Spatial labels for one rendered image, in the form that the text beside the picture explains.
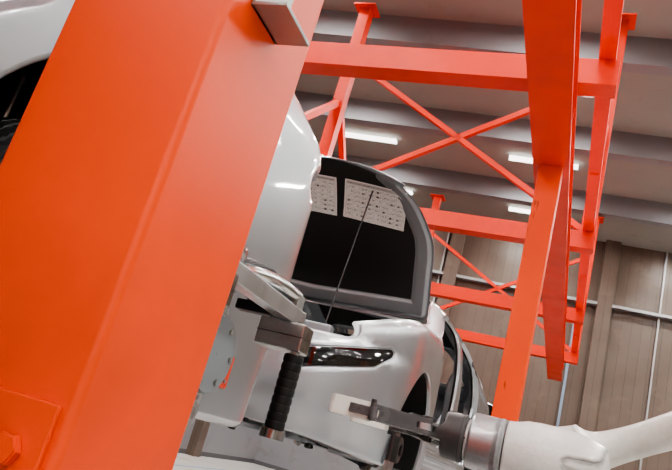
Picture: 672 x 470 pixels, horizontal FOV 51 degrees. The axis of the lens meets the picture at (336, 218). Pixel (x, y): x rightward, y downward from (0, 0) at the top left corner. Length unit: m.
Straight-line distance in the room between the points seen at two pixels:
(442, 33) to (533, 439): 8.93
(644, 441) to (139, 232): 0.96
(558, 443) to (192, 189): 0.74
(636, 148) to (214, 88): 11.34
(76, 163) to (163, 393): 0.20
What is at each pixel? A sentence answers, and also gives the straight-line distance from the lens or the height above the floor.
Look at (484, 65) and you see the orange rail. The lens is 4.75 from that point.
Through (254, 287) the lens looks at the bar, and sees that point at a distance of 1.10.
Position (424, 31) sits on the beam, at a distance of 9.92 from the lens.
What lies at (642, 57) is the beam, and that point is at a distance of 9.66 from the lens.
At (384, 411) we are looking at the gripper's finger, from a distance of 1.12.
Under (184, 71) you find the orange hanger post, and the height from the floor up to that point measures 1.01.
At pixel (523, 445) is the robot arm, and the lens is 1.13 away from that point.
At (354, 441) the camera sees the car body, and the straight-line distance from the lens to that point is 3.72.
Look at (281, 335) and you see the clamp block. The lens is 1.26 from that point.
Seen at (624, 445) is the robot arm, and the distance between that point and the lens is 1.30.
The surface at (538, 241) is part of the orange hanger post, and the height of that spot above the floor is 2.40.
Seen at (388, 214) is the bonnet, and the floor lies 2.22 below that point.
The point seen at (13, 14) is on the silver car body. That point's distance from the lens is 1.15.
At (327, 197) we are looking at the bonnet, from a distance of 4.58.
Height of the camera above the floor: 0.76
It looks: 18 degrees up
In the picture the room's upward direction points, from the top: 16 degrees clockwise
